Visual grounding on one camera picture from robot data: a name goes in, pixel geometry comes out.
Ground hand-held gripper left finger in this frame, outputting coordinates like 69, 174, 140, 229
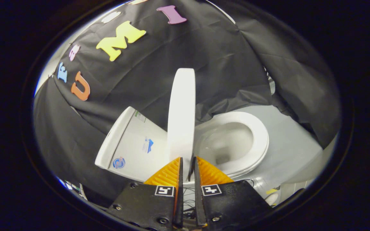
108, 157, 184, 230

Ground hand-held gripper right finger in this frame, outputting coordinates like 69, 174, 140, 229
194, 156, 274, 227

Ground white toilet lid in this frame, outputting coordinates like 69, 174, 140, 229
167, 68, 196, 180

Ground white toilet bowl and tank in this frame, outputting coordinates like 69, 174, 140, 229
106, 109, 269, 189

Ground white toilet seat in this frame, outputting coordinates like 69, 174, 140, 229
195, 111, 269, 177

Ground white toilet tank cover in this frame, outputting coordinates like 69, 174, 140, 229
95, 107, 136, 170

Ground blurry cluttered items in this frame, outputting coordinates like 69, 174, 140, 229
59, 179, 88, 200

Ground black backdrop cloth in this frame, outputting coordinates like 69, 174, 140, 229
32, 0, 343, 206

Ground black cable bundle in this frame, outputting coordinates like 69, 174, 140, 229
182, 179, 256, 219

